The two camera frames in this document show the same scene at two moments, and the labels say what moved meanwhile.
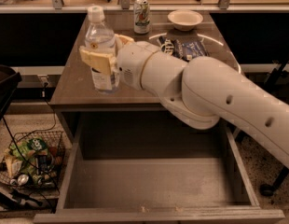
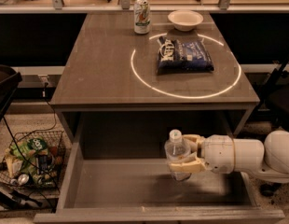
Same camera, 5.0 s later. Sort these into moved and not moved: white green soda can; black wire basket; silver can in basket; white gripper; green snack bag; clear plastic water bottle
Moved: clear plastic water bottle; white gripper
Not moved: black wire basket; silver can in basket; white green soda can; green snack bag
